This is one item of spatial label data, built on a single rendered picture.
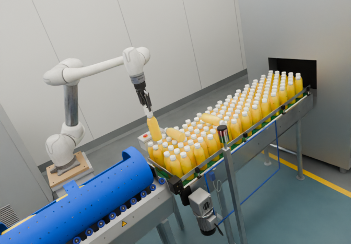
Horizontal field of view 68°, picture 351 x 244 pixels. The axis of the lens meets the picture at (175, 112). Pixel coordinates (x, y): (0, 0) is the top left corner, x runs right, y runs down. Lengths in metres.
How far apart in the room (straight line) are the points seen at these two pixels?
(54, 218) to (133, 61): 0.94
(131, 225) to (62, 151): 0.79
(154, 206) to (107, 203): 0.35
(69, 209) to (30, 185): 1.81
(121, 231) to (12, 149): 1.76
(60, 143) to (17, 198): 1.39
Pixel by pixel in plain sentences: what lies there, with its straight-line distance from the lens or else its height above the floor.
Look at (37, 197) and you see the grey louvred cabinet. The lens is 3.44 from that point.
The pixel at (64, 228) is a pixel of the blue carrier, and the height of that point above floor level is 1.11.
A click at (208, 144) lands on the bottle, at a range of 1.86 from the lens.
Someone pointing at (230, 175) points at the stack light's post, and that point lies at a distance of 1.81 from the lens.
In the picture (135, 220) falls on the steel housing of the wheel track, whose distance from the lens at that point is 1.78.
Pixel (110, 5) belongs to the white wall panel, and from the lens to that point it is 4.40.
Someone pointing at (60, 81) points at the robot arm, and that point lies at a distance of 1.83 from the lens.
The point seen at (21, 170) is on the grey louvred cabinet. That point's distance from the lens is 3.26.
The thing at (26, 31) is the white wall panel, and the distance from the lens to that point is 4.20.
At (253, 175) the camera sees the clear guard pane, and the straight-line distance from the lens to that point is 2.22.
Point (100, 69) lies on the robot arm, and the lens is 1.74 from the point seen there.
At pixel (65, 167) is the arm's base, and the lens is 2.22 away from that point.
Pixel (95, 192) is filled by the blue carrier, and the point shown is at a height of 1.18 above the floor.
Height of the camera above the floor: 2.07
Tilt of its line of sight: 25 degrees down
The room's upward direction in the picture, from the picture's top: 15 degrees counter-clockwise
